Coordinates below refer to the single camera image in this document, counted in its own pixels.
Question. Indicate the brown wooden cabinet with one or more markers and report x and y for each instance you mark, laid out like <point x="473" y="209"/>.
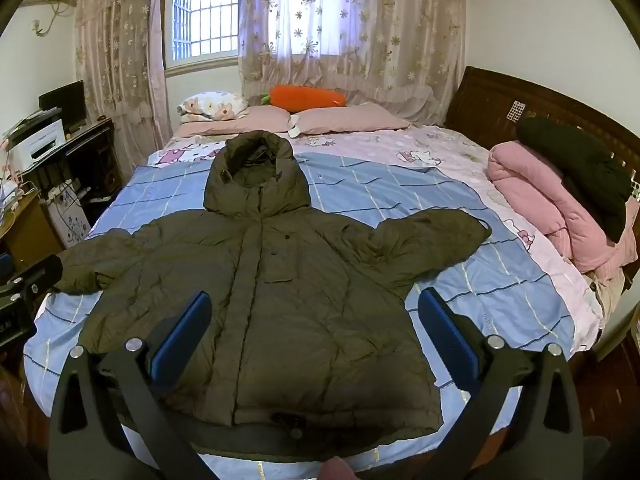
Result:
<point x="22" y="232"/>

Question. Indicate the black garment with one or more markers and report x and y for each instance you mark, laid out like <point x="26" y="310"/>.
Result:
<point x="580" y="170"/>

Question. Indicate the beige floral lace curtain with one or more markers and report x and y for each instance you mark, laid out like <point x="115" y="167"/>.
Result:
<point x="115" y="70"/>
<point x="350" y="35"/>

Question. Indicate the blue plaid cartoon bed sheet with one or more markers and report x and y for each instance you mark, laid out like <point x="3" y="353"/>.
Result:
<point x="400" y="200"/>

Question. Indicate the pink pillow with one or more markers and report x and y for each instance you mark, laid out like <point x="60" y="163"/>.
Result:
<point x="350" y="120"/>
<point x="240" y="122"/>

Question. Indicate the barred window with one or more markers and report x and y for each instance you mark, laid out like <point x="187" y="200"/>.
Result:
<point x="205" y="10"/>

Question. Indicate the olive green hooded puffer jacket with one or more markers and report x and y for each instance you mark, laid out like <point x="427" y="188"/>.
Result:
<point x="300" y="310"/>

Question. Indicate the white printer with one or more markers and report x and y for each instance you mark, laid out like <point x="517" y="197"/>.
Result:
<point x="37" y="145"/>

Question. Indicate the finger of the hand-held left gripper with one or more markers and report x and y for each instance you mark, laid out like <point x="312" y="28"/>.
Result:
<point x="35" y="277"/>

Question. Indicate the person's right hand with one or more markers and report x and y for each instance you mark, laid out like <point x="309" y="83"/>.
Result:
<point x="334" y="470"/>

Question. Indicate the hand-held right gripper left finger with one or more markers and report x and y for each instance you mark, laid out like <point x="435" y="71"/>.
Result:
<point x="184" y="330"/>

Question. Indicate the dark wooden bed headboard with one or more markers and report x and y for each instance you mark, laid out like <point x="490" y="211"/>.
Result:
<point x="480" y="105"/>

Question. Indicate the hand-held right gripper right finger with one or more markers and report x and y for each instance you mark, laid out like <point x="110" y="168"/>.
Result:
<point x="447" y="330"/>

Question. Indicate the grid sticker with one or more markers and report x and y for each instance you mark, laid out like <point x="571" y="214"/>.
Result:
<point x="515" y="110"/>

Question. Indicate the folded pink quilt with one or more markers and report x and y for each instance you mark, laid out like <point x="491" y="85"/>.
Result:
<point x="530" y="190"/>

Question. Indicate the white floral patterned box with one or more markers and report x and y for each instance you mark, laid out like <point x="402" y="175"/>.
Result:
<point x="67" y="217"/>

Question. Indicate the white floral pillow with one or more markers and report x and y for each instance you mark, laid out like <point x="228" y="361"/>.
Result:
<point x="212" y="105"/>

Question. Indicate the black computer monitor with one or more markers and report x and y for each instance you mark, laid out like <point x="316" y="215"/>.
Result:
<point x="62" y="102"/>

